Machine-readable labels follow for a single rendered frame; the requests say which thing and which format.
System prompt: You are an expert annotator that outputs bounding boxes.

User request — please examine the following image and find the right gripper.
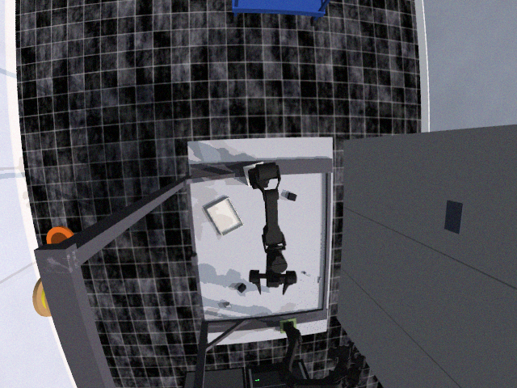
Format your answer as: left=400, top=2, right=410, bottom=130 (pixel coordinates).
left=328, top=347, right=366, bottom=369

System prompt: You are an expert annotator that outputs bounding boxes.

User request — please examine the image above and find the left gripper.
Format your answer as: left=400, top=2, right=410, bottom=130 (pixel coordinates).
left=249, top=262, right=297, bottom=295

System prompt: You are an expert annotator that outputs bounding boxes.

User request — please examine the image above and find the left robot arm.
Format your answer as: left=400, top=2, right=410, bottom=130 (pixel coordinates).
left=248, top=162, right=288, bottom=288

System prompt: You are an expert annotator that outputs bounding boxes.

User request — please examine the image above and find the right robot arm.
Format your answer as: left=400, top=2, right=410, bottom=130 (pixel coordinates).
left=278, top=321, right=363, bottom=388

